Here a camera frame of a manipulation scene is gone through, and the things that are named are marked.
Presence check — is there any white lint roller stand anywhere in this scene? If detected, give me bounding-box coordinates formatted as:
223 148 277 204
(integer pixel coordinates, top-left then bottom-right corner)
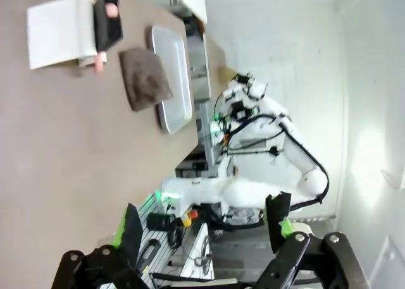
27 0 97 70

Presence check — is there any brown towel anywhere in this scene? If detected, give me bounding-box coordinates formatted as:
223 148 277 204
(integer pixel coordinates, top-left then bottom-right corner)
118 47 174 113

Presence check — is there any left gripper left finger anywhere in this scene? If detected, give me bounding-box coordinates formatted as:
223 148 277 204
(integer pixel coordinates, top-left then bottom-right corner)
59 203 144 289

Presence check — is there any metal baking tray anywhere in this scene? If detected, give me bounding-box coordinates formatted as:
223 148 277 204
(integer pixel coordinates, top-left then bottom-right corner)
146 24 193 135

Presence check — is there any gray metal frame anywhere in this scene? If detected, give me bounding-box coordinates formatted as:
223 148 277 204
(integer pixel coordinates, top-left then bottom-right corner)
185 32 212 101

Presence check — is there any yellow emergency stop button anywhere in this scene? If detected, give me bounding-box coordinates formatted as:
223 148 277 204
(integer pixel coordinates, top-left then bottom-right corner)
182 209 199 226

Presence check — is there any black cylindrical device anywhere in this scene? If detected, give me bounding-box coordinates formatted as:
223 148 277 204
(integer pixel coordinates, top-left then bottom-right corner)
147 212 177 231

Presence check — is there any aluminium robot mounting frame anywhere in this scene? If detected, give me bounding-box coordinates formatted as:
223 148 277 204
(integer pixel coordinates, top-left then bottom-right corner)
135 101 230 289

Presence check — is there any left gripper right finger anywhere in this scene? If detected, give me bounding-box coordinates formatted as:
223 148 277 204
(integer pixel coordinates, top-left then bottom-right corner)
256 192 371 289

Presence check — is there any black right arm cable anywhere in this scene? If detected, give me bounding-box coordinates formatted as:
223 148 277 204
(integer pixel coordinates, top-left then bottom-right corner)
221 113 330 212

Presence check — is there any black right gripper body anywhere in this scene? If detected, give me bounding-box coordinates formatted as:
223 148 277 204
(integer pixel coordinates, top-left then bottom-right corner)
230 101 251 121

